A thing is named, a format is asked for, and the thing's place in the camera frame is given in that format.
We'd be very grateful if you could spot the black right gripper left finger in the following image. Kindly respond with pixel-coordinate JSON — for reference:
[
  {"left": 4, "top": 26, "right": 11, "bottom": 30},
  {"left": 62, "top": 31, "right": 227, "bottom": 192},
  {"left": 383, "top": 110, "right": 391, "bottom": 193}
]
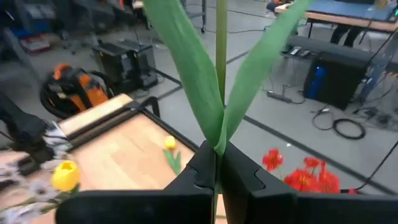
[{"left": 55, "top": 142, "right": 216, "bottom": 224}]

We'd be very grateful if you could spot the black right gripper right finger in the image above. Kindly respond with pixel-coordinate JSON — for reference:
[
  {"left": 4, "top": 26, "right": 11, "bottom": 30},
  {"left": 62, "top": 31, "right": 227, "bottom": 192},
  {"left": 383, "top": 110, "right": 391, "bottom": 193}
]
[{"left": 220, "top": 141, "right": 398, "bottom": 224}]

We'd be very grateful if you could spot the red artificial blossom bunch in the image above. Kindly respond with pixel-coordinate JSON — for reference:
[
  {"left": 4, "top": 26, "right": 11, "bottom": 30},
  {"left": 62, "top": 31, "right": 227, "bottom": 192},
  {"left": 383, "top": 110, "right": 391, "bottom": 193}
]
[{"left": 262, "top": 148, "right": 358, "bottom": 195}]

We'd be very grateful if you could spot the white artificial flower bunch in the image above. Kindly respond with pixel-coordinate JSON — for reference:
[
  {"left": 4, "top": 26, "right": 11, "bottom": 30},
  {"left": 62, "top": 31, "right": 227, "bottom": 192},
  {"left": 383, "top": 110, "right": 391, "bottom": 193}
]
[{"left": 0, "top": 123, "right": 81, "bottom": 224}]

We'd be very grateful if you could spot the yellow artificial tulip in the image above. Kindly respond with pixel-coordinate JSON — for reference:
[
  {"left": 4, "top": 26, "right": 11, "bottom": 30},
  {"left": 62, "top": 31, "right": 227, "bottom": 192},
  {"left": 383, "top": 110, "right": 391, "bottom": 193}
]
[
  {"left": 49, "top": 160, "right": 81, "bottom": 200},
  {"left": 162, "top": 135, "right": 183, "bottom": 175}
]

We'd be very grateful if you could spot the red artificial tulip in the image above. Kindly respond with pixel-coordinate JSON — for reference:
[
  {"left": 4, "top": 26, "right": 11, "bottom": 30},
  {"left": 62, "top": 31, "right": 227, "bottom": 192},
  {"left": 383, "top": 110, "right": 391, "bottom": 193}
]
[{"left": 142, "top": 0, "right": 312, "bottom": 218}]

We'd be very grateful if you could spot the orange black vacuum cleaner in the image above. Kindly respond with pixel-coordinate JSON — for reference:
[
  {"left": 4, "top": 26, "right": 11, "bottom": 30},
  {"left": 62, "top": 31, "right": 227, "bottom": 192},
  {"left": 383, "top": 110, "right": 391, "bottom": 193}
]
[{"left": 39, "top": 63, "right": 116, "bottom": 121}]

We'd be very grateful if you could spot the black computer case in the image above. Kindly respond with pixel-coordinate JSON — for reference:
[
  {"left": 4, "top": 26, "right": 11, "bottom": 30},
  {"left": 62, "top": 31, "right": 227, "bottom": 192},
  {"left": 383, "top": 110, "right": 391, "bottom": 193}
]
[
  {"left": 119, "top": 39, "right": 159, "bottom": 90},
  {"left": 92, "top": 42, "right": 137, "bottom": 94}
]

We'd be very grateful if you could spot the black power strip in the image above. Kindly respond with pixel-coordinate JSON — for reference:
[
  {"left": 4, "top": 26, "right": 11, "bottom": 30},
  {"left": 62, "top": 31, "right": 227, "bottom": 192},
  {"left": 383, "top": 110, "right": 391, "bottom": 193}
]
[{"left": 266, "top": 89, "right": 294, "bottom": 104}]

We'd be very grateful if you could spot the black computer with blue light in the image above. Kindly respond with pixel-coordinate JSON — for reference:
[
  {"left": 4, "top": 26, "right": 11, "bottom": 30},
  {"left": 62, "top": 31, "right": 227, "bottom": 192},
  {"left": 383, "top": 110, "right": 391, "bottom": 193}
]
[{"left": 303, "top": 51, "right": 371, "bottom": 111}]

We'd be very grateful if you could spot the dark grey bench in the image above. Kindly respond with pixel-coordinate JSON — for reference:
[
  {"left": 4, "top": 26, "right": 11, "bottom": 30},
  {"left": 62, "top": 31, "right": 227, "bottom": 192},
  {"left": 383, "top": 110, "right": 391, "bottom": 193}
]
[{"left": 285, "top": 35, "right": 374, "bottom": 63}]

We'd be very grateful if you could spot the person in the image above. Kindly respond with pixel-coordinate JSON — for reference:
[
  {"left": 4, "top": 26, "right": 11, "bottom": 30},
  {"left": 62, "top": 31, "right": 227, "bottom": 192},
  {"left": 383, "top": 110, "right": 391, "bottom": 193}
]
[{"left": 329, "top": 24, "right": 364, "bottom": 47}]

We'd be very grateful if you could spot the blue topped table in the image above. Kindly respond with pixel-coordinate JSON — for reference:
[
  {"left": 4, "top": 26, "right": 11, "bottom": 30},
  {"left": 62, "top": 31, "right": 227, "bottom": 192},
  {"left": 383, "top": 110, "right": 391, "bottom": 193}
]
[{"left": 275, "top": 0, "right": 398, "bottom": 34}]

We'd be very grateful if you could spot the black aluminium table frame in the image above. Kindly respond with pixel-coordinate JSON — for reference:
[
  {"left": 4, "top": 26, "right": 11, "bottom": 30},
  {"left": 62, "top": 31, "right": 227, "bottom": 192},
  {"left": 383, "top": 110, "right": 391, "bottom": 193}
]
[{"left": 62, "top": 96, "right": 201, "bottom": 153}]

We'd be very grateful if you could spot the coiled black cable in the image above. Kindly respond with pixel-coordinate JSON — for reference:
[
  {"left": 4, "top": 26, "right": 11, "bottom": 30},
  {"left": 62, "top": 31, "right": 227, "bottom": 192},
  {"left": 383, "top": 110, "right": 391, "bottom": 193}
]
[{"left": 331, "top": 118, "right": 367, "bottom": 141}]

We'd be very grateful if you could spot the black hanging cable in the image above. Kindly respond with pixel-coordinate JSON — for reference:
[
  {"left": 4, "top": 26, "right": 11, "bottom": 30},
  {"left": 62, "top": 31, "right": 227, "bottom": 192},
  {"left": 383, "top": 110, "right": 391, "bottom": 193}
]
[{"left": 351, "top": 139, "right": 398, "bottom": 191}]

